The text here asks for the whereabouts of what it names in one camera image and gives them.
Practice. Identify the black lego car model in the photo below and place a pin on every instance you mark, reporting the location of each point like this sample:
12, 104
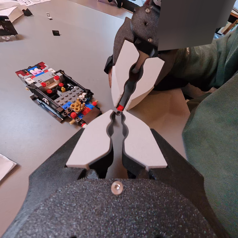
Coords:
55, 93

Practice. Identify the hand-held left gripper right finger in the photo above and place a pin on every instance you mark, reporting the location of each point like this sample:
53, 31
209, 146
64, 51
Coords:
145, 146

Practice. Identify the small red round lego piece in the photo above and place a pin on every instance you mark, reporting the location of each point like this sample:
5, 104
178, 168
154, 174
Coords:
120, 107

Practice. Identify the small black lego piece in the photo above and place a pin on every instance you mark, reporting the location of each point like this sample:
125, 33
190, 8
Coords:
56, 33
27, 12

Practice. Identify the person's right forearm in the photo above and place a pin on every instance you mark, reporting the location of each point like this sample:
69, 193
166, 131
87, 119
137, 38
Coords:
204, 65

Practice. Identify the white numbered paper bag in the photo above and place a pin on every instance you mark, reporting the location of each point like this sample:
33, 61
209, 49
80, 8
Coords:
6, 165

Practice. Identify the black printed lego plate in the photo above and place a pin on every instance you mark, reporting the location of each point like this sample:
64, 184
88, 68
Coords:
7, 27

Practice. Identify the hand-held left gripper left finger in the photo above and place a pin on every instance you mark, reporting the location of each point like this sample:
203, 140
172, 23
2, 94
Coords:
89, 145

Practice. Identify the person's right hand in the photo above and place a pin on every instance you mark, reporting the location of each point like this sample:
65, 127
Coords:
171, 68

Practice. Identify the small grey lego piece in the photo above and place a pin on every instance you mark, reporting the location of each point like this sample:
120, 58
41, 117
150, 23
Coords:
49, 16

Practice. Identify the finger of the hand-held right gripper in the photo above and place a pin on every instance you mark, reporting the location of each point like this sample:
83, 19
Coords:
148, 80
122, 65

